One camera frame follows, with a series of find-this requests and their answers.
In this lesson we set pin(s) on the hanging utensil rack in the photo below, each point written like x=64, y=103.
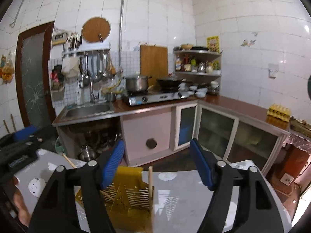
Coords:
x=89, y=62

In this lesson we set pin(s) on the black wok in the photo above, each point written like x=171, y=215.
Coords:
x=169, y=83

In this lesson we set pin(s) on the person left hand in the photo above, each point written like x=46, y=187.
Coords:
x=23, y=214

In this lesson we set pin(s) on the green round wall board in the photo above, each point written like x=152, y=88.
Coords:
x=309, y=87

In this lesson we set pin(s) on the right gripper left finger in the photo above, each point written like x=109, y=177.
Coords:
x=56, y=210

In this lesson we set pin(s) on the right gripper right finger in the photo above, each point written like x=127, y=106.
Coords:
x=256, y=207

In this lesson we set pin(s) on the yellow wall poster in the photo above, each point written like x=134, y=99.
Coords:
x=213, y=44

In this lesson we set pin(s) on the corner wall shelf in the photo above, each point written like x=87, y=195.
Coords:
x=197, y=61

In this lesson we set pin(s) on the yellow perforated utensil holder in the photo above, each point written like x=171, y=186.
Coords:
x=127, y=201

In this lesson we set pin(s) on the hanging snack bag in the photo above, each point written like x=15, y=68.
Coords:
x=7, y=68

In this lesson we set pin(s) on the wooden cutting board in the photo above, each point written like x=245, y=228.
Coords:
x=154, y=61

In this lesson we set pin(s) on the dark wooden glass door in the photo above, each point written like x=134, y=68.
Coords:
x=32, y=78

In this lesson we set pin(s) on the gas stove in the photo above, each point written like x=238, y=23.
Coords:
x=150, y=97

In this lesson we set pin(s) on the white wall socket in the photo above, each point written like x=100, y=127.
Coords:
x=273, y=70

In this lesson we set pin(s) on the round woven tray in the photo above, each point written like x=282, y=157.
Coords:
x=96, y=29

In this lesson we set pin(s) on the steel cooking pot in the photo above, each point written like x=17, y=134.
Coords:
x=137, y=83

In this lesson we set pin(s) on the wooden chopstick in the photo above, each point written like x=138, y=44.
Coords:
x=68, y=160
x=150, y=179

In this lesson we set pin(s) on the bamboo sticks by wall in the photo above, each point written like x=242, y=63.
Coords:
x=10, y=125

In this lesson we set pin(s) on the yellow egg tray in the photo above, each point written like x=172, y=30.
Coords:
x=279, y=112

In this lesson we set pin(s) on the steel sink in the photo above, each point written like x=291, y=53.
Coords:
x=88, y=110

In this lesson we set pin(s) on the kitchen counter cabinet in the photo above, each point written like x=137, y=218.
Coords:
x=233, y=130

